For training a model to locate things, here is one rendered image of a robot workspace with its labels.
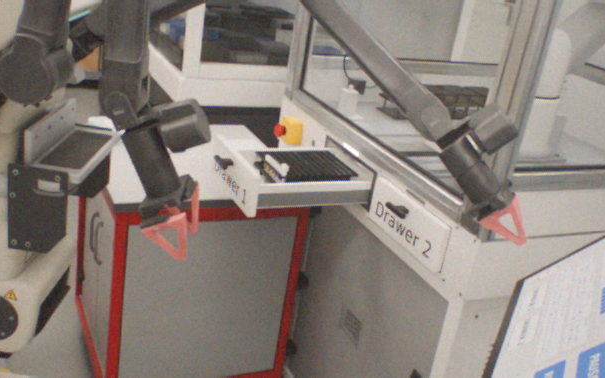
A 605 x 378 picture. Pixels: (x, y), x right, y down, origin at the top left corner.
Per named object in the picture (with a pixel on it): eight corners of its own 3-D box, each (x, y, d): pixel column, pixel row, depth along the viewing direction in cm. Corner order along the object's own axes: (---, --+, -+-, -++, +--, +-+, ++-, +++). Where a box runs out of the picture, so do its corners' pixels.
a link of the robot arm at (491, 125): (422, 126, 124) (416, 114, 115) (477, 87, 122) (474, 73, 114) (462, 180, 120) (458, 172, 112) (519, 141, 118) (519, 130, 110)
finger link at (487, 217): (544, 225, 118) (511, 180, 118) (539, 238, 112) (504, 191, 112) (510, 244, 121) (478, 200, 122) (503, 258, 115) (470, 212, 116)
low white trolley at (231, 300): (99, 439, 202) (114, 202, 175) (70, 320, 253) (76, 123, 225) (281, 404, 228) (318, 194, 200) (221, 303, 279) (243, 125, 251)
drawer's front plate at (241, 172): (248, 218, 164) (254, 175, 160) (210, 172, 188) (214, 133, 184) (255, 218, 165) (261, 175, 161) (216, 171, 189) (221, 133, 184)
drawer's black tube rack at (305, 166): (277, 200, 172) (281, 176, 170) (252, 173, 187) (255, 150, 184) (354, 196, 182) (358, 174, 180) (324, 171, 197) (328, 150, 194)
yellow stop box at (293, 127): (285, 145, 212) (289, 123, 209) (276, 137, 218) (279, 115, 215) (300, 145, 214) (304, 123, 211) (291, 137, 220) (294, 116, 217)
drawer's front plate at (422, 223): (433, 273, 152) (445, 228, 148) (368, 216, 176) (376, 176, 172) (440, 272, 153) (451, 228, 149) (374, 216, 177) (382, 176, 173)
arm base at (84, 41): (59, 23, 147) (37, 32, 136) (91, 5, 146) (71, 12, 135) (83, 59, 150) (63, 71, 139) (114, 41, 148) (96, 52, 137)
